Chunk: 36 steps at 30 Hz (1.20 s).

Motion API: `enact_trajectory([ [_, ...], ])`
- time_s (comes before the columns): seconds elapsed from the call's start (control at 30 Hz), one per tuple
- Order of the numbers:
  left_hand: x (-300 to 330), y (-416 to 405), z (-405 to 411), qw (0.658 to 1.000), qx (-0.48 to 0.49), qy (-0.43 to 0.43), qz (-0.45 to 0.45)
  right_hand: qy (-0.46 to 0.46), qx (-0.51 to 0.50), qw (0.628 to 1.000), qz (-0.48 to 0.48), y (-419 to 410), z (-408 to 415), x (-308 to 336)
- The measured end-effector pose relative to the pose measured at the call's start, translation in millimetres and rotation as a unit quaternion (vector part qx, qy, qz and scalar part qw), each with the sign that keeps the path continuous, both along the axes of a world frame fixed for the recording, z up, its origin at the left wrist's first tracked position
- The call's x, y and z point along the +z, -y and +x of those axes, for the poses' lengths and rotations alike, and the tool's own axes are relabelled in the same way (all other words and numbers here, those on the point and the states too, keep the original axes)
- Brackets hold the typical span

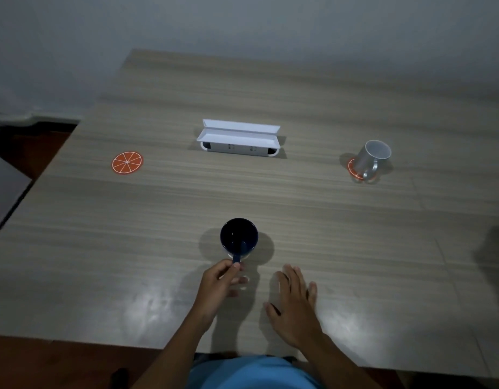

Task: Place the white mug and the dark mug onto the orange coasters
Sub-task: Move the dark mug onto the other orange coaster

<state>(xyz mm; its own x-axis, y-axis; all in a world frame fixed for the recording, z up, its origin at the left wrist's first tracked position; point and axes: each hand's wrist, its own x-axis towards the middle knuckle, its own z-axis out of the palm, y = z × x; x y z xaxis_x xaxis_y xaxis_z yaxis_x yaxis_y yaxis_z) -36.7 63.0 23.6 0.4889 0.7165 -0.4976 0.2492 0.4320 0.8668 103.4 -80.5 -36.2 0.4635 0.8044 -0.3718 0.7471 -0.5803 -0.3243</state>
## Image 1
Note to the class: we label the person's left hand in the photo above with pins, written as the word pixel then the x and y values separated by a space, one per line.
pixel 212 290

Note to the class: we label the person's right hand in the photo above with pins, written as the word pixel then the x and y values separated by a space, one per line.
pixel 295 311

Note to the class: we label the person's right thumb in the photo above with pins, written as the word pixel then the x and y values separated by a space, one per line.
pixel 271 309

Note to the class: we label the person's left thumb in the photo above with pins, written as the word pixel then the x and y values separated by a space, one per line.
pixel 230 271

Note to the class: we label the person's right middle finger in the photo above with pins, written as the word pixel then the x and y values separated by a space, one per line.
pixel 292 281

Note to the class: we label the person's right little finger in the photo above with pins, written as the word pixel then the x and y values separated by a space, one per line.
pixel 312 293

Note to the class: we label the dark blue mug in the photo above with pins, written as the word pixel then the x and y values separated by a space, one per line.
pixel 239 238

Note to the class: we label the person's left forearm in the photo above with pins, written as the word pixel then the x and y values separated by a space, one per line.
pixel 175 352

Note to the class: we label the person's right forearm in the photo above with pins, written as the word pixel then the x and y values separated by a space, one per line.
pixel 334 364

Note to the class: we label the person's blue shirt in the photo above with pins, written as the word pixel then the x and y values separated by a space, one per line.
pixel 249 372

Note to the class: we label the orange slice coaster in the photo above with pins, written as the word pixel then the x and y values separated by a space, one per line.
pixel 352 170
pixel 127 162

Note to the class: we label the white power strip box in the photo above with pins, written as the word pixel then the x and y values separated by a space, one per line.
pixel 240 138

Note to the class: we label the silver metal mug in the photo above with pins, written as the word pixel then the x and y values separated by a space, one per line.
pixel 371 158

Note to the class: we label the grey furniture edge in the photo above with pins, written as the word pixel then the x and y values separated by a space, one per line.
pixel 4 190

